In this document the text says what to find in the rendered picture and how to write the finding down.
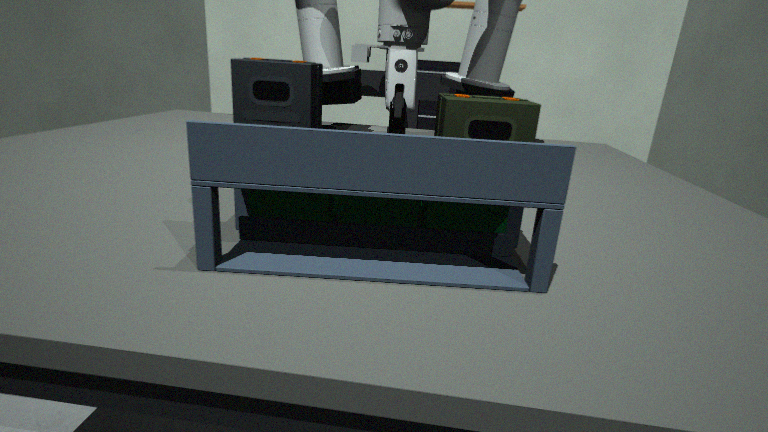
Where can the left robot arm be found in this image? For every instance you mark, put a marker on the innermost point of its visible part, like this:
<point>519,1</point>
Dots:
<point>406,23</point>

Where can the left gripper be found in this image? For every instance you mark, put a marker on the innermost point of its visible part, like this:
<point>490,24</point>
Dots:
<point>401,70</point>

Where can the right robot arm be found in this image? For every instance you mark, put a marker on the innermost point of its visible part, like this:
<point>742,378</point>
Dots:
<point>319,31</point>

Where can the green open bin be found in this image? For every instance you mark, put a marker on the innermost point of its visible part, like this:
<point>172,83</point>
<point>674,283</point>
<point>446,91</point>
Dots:
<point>292,205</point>
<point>378,211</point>
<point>461,216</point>

